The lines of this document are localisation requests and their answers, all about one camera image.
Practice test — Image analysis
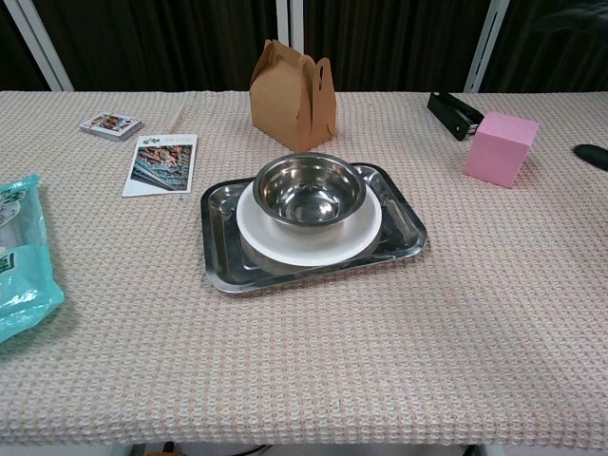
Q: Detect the white photo card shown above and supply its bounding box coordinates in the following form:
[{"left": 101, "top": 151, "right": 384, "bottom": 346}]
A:
[{"left": 122, "top": 133, "right": 199, "bottom": 199}]

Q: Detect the deck of playing cards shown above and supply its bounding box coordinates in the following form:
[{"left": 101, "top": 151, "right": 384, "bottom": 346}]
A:
[{"left": 79, "top": 112, "right": 144, "bottom": 143}]

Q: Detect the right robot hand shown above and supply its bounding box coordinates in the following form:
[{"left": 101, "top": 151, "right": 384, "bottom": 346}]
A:
[{"left": 573, "top": 143, "right": 608, "bottom": 173}]

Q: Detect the white round plate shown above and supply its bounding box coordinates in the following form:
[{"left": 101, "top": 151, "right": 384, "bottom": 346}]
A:
[{"left": 236, "top": 182, "right": 384, "bottom": 267}]

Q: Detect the white partition frame post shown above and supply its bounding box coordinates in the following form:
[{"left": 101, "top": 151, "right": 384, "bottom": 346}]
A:
[
  {"left": 275, "top": 0, "right": 305, "bottom": 92},
  {"left": 464, "top": 0, "right": 512, "bottom": 94},
  {"left": 9, "top": 0, "right": 75, "bottom": 91}
]

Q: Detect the brown paper gable box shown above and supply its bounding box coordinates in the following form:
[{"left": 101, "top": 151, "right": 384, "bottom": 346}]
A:
[{"left": 249, "top": 39, "right": 338, "bottom": 153}]

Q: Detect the rectangular metal tray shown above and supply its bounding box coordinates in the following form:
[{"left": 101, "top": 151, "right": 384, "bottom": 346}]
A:
[{"left": 199, "top": 162, "right": 428, "bottom": 298}]

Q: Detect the teal cleaning cloth package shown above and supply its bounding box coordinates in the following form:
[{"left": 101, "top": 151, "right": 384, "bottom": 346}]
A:
[{"left": 0, "top": 173, "right": 66, "bottom": 346}]

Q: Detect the beige waffle tablecloth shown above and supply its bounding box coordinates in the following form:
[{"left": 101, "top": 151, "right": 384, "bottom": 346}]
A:
[{"left": 0, "top": 89, "right": 608, "bottom": 448}]

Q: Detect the black stapler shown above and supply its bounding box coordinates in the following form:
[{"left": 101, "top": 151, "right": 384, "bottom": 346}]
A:
[{"left": 426, "top": 91, "right": 485, "bottom": 143}]

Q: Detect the stainless steel bowl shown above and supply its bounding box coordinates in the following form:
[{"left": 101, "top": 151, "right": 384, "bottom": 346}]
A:
[{"left": 252, "top": 152, "right": 369, "bottom": 238}]

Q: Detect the pink foam cube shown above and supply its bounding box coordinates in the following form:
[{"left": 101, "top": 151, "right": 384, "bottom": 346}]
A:
[{"left": 463, "top": 111, "right": 542, "bottom": 190}]

